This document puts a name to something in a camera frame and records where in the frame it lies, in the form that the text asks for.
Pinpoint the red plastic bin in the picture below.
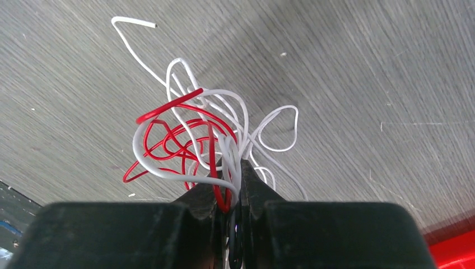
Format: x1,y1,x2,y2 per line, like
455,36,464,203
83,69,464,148
424,216,474,269

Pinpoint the red wire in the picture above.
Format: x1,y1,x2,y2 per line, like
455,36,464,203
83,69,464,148
122,87,239,214

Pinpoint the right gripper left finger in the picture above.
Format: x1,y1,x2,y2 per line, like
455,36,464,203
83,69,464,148
7,183,226,268

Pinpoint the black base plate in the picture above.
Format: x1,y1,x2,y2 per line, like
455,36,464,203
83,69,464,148
1,182,41,268

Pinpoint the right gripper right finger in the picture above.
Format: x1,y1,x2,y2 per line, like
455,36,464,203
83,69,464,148
240,160,436,268

